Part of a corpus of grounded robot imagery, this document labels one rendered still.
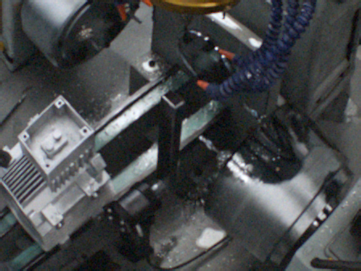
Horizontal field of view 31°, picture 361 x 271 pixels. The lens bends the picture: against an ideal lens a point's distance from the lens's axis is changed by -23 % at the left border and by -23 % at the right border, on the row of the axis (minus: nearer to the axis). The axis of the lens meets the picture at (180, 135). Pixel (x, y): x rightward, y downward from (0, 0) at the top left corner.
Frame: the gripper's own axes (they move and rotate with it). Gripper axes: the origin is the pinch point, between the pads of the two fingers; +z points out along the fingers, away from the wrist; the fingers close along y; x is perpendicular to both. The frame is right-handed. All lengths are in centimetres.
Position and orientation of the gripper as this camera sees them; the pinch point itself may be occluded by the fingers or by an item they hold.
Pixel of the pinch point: (0, 157)
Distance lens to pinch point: 126.3
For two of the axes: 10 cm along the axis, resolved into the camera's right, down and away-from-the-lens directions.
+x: -6.5, 7.6, 0.8
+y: -6.9, -6.3, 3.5
